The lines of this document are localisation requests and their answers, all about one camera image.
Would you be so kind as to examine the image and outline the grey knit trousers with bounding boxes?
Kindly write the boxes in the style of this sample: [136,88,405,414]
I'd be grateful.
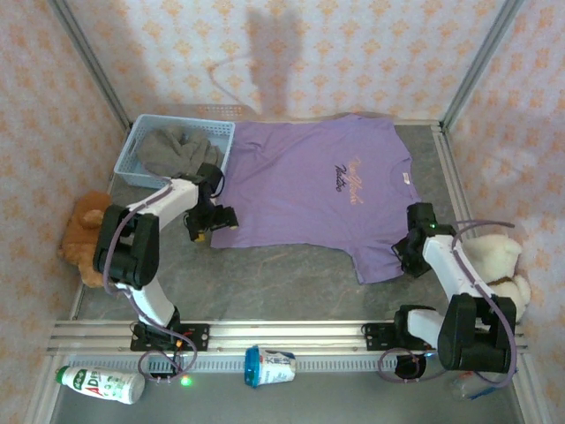
[136,125,224,178]

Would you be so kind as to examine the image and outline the purple t-shirt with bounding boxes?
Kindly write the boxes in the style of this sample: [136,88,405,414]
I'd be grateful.
[209,112,420,285]

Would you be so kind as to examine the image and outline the light blue plastic basket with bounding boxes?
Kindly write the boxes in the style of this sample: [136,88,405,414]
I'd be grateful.
[113,113,237,190]

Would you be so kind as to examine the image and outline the white teddy bear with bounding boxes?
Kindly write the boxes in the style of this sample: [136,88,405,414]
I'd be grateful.
[461,233,532,323]

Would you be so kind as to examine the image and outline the brown teddy bear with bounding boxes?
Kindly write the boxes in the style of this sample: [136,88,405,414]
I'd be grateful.
[58,190,114,288]

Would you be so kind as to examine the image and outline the clear bottle blue cap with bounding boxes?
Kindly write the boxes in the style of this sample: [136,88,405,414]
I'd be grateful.
[452,370,498,402]

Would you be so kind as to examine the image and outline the white cup blue lid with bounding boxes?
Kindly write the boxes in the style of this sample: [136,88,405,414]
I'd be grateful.
[245,345,297,389]

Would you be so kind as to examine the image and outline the white bottle green cap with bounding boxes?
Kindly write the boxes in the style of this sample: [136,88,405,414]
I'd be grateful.
[54,365,146,405]

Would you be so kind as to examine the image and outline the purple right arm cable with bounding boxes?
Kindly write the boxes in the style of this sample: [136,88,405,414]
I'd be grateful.
[378,219,520,386]

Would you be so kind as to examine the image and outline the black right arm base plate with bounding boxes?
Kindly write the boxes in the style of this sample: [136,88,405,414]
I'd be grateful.
[361,322,445,353]

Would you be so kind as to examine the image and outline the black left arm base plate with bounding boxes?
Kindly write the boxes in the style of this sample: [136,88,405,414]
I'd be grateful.
[130,323,209,353]

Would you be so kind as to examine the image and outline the black round cable grommet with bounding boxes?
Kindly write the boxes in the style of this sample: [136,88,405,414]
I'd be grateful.
[394,352,428,382]

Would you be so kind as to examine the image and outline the aluminium mounting rail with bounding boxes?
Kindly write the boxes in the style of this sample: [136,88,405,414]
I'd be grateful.
[47,321,530,356]

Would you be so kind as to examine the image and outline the slotted grey cable duct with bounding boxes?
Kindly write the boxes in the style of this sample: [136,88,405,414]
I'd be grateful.
[139,355,398,373]

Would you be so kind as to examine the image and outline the aluminium frame post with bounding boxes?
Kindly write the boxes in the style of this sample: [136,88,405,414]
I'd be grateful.
[47,0,132,133]
[440,0,529,132]

